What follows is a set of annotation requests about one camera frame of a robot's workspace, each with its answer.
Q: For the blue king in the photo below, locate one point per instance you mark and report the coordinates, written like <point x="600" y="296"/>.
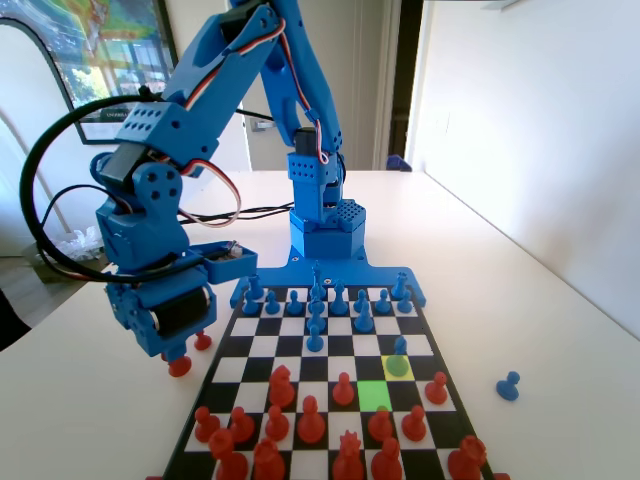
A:
<point x="316" y="280"/>

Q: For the blue 3D-printed robot arm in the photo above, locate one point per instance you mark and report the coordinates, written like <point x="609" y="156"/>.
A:
<point x="235" y="85"/>

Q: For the black and white chessboard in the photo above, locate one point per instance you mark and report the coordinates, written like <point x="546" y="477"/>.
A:
<point x="265" y="345"/>

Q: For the red rook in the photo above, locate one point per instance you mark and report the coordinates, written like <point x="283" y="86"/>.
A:
<point x="467" y="460"/>
<point x="227" y="457"/>

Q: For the dark framed wall poster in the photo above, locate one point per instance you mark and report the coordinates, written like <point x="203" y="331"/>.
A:
<point x="100" y="50"/>

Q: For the red pawn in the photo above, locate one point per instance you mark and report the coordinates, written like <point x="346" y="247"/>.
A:
<point x="206" y="427"/>
<point x="436" y="391"/>
<point x="202" y="342"/>
<point x="380" y="427"/>
<point x="343" y="392"/>
<point x="276" y="426"/>
<point x="414" y="426"/>
<point x="241" y="427"/>

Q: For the blue rook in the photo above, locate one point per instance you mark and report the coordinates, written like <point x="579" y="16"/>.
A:
<point x="256" y="290"/>
<point x="398" y="287"/>

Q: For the red queen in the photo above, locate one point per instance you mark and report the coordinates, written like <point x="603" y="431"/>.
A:
<point x="348" y="462"/>

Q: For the blue chair back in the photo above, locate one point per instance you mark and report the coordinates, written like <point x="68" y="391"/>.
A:
<point x="398" y="164"/>

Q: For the clear crumpled plastic bag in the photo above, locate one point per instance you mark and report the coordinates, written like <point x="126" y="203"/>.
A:
<point x="80" y="240"/>

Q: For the blue geared gripper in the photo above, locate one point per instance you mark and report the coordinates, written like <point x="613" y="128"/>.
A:
<point x="179" y="314"/>

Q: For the brown cardboard box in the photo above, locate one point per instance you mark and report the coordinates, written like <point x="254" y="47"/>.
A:
<point x="34" y="270"/>

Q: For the blue pawn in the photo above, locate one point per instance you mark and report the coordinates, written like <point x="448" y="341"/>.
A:
<point x="314" y="345"/>
<point x="270" y="304"/>
<point x="508" y="389"/>
<point x="316" y="306"/>
<point x="382" y="304"/>
<point x="405" y="305"/>
<point x="294" y="305"/>
<point x="249" y="306"/>
<point x="360" y="299"/>
<point x="315" y="326"/>

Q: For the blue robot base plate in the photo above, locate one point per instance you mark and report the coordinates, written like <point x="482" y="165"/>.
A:
<point x="300" y="272"/>

